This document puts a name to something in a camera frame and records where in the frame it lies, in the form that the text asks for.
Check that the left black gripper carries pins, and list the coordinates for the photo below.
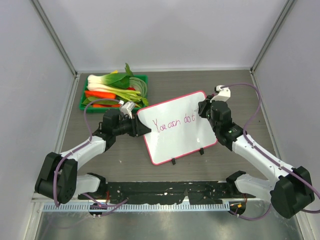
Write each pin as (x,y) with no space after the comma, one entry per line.
(137,128)

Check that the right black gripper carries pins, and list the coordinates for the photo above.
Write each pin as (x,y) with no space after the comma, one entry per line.
(203,105)

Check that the pink framed whiteboard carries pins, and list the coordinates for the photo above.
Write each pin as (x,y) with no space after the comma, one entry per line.
(176,128)

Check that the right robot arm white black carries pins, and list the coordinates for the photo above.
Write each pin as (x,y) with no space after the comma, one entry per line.
(287,189)

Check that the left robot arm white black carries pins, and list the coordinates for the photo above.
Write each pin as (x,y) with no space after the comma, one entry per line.
(58,178)

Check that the black whiteboard foot right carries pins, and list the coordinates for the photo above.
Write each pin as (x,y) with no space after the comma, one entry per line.
(201,151)

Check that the green onion stalks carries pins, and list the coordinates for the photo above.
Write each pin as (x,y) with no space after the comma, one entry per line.
(138,95)

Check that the green plastic tray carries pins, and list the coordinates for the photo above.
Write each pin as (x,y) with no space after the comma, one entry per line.
(100,105)

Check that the bok choy white green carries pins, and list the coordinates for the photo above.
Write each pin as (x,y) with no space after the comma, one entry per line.
(115,79)

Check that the orange carrot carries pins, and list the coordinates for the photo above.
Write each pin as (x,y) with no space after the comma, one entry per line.
(99,94)

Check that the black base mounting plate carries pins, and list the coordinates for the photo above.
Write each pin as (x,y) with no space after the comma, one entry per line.
(161,192)

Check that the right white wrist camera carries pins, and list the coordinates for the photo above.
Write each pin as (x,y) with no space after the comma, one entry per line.
(222,93)

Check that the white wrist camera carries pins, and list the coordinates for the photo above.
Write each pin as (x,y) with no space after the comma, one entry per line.
(222,93)
(127,108)

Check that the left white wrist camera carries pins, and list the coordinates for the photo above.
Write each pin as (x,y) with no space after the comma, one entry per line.
(127,108)

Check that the aluminium frame rail left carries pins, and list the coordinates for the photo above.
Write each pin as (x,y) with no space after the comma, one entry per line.
(71,93)

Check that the aluminium frame rail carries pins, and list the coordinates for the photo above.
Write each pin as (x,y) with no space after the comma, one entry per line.
(71,93)
(288,6)

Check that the white slotted cable duct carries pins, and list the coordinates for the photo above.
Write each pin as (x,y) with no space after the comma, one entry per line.
(90,207)

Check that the aluminium frame rail right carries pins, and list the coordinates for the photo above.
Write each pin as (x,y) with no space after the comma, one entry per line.
(288,6)

